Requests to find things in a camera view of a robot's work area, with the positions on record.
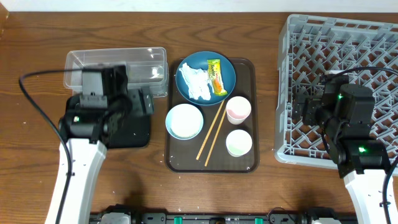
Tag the right wooden chopstick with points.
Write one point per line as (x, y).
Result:
(215, 138)

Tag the grey dishwasher rack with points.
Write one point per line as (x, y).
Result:
(311, 45)

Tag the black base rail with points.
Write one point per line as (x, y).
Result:
(277, 215)

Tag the green cup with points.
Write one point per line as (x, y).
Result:
(238, 143)

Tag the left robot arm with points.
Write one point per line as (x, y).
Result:
(80, 161)

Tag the pink cup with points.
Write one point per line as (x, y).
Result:
(238, 108)

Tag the black bin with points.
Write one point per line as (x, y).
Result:
(106, 119)

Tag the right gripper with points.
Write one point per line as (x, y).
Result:
(312, 103)

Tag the brown serving tray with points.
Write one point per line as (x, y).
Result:
(180, 155)

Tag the yellow snack wrapper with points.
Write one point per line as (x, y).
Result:
(214, 75)

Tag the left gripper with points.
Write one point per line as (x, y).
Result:
(146, 102)

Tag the clear plastic bin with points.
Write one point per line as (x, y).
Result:
(146, 67)

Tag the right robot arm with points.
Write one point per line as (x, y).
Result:
(343, 113)

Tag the dark blue plate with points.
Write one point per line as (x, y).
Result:
(198, 60)

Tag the light blue bowl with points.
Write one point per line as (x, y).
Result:
(183, 107)

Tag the white tissue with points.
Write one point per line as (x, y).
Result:
(197, 81)

